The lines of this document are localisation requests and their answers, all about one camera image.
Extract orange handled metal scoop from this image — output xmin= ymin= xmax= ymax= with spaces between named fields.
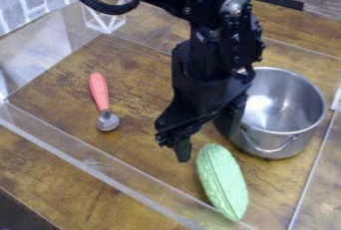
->
xmin=89 ymin=73 xmax=120 ymax=131

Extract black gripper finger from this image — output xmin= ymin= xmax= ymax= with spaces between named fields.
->
xmin=212 ymin=100 xmax=246 ymax=138
xmin=171 ymin=136 xmax=191 ymax=162

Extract black strip on table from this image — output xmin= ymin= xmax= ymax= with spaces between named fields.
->
xmin=257 ymin=0 xmax=303 ymax=11

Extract clear acrylic enclosure walls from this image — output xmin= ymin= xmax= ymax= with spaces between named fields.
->
xmin=0 ymin=4 xmax=341 ymax=230

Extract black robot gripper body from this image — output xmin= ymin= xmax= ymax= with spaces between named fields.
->
xmin=155 ymin=40 xmax=251 ymax=148

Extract silver metal pot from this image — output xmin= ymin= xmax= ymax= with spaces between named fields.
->
xmin=230 ymin=67 xmax=326 ymax=159

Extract green bitter gourd toy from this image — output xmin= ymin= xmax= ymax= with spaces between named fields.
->
xmin=195 ymin=143 xmax=249 ymax=221

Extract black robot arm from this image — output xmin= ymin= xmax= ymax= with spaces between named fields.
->
xmin=140 ymin=0 xmax=265 ymax=162

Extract clear acrylic triangular bracket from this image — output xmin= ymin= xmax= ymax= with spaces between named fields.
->
xmin=81 ymin=5 xmax=127 ymax=34

